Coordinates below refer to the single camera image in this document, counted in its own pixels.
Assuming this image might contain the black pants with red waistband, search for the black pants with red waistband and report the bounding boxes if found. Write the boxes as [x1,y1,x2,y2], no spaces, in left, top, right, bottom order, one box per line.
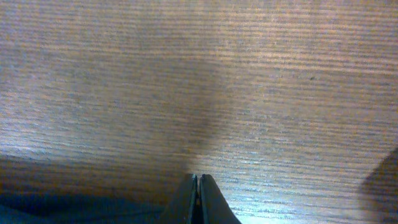
[1,194,179,224]

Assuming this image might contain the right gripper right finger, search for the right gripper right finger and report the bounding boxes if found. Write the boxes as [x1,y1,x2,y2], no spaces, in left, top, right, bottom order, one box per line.
[199,174,241,224]

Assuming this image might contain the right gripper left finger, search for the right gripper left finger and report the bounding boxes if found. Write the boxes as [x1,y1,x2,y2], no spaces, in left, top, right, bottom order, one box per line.
[160,174,198,224]

